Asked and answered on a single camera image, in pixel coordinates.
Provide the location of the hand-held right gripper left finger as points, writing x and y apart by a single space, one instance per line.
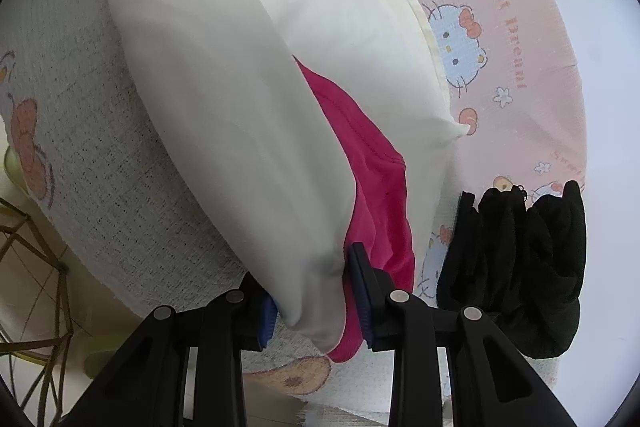
267 319

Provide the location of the magenta t-shirt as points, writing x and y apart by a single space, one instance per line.
375 187

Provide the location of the pink and white printed blanket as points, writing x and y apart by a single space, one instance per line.
125 207

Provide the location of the cream t-shirt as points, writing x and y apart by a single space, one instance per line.
225 107

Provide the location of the green slipper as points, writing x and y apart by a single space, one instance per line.
12 169
102 357

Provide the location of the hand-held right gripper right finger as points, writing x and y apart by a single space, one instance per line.
360 292

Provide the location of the black knit garment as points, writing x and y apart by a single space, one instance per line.
525 267

